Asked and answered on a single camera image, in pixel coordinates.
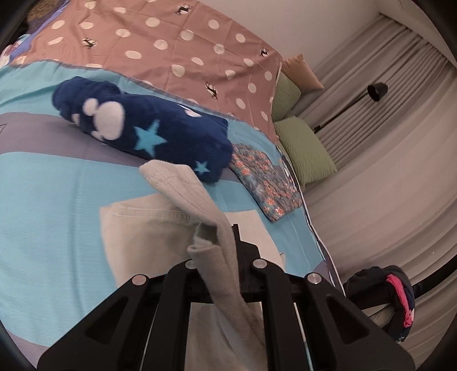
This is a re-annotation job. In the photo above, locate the white t-shirt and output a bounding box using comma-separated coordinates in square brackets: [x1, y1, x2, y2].
[100, 160, 280, 370]

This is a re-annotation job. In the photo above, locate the dark clothes pink trim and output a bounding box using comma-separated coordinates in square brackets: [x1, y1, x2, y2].
[343, 265, 415, 342]

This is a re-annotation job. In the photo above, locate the blue grey bed cover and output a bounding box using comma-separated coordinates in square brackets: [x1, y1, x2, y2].
[1, 60, 280, 364]

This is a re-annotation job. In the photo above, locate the folded floral garment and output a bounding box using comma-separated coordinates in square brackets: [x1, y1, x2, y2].
[229, 144, 302, 222]

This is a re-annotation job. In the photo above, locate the green pillow front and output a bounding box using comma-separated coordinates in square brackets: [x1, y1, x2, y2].
[274, 117, 337, 186]

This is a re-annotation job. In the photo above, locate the green pillow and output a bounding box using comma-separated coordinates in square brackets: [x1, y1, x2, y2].
[274, 117, 337, 186]
[271, 73, 301, 121]

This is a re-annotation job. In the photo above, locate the navy star fleece blanket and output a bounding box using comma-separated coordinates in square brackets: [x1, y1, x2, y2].
[52, 76, 233, 183]

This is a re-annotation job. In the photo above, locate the grey curtain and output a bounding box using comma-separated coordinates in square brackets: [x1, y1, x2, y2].
[285, 14, 457, 357]

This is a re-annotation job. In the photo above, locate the green pillow back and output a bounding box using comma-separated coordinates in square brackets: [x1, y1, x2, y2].
[271, 73, 301, 121]

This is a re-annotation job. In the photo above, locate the black floor lamp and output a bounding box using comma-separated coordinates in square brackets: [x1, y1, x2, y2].
[313, 82, 389, 134]

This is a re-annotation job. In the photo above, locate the tan cushion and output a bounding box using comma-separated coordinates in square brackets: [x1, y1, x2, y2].
[281, 54, 324, 94]

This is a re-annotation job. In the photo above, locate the pink polka dot sheet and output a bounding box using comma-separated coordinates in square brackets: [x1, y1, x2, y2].
[13, 1, 282, 141]

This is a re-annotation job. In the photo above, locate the purple patterned pillow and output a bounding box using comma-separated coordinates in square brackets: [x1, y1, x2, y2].
[1, 1, 68, 67]

